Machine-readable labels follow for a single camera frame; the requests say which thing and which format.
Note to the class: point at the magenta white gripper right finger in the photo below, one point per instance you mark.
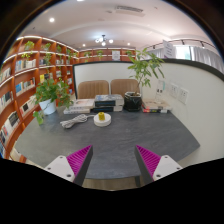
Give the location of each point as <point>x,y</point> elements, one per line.
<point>154,167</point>

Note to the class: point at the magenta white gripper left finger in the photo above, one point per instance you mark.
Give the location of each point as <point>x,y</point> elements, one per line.
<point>73,167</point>

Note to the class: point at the yellow charger plug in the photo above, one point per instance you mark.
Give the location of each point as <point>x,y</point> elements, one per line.
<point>101,116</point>

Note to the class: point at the book stack at right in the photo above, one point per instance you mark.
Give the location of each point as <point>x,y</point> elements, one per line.
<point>152,106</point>

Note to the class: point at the white flat book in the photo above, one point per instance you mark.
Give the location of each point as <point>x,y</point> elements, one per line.
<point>80,106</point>

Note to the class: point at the stack of dark books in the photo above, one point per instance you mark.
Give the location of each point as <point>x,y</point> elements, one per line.
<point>108,103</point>

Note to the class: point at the green plant in white pot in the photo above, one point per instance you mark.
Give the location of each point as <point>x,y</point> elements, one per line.
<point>49,95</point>

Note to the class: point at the left tan chair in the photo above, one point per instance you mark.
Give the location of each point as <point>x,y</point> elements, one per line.
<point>89,89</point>

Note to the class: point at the tan chair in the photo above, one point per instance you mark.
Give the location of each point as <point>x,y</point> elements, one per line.
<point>89,89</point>
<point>121,86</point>

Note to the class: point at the right tan chair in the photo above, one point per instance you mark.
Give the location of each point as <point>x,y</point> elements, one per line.
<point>121,86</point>

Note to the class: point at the tall plant in black pot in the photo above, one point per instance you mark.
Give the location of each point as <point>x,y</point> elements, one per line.
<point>145,65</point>

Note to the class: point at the orange wooden bookshelf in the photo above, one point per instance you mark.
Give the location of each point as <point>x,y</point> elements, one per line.
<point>31,60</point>

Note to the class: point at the white hanging sign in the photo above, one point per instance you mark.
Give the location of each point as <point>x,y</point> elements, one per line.
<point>168,49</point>

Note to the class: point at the ceiling chandelier lamp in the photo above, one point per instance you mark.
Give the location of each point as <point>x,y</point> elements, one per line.
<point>103,40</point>

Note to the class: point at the white wall outlet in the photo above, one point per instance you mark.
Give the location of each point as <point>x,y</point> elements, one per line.
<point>183,95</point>

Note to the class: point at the white wall switch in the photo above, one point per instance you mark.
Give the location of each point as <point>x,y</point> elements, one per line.
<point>173,90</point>

